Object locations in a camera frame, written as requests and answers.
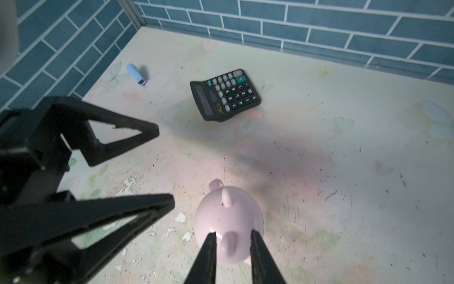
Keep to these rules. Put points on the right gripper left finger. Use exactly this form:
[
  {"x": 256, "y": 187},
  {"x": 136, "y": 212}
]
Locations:
[{"x": 203, "y": 270}]

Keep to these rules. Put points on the pink bottle cap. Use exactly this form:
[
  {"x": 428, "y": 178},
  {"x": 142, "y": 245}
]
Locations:
[{"x": 232, "y": 214}]

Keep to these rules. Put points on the small blue eraser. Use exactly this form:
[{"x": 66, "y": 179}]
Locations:
[{"x": 136, "y": 74}]

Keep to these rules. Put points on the black calculator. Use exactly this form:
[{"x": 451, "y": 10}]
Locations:
[{"x": 222, "y": 97}]

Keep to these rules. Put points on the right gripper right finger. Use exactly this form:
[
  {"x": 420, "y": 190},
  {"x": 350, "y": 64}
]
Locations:
[{"x": 263, "y": 267}]

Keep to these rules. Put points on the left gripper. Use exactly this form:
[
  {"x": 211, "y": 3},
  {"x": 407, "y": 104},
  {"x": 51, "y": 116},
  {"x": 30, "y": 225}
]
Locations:
[{"x": 36, "y": 238}]

